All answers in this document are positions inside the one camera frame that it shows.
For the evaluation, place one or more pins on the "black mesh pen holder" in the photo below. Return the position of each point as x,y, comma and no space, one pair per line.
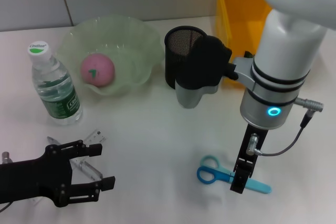
173,72

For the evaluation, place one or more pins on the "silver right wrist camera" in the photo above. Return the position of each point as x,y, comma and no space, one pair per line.
204,64

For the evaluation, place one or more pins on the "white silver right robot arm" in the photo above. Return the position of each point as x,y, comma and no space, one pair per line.
286,51

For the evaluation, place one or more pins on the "silver clear pen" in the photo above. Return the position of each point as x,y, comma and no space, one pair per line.
89,170

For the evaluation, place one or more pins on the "clear plastic ruler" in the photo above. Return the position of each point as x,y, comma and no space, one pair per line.
98,136

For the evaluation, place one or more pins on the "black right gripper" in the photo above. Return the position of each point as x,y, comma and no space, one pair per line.
252,145

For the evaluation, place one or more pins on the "clear water bottle green label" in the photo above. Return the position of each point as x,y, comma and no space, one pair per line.
57,98

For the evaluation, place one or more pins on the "blue scissors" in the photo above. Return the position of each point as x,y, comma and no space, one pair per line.
207,176

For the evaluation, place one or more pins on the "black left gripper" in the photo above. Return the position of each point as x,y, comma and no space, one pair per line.
34,179

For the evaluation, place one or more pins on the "pink peach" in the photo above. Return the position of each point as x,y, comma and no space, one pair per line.
99,69

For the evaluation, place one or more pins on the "translucent green fruit bowl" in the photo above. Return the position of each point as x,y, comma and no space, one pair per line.
131,51

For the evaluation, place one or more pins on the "yellow plastic bin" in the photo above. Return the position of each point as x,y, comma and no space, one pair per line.
236,11

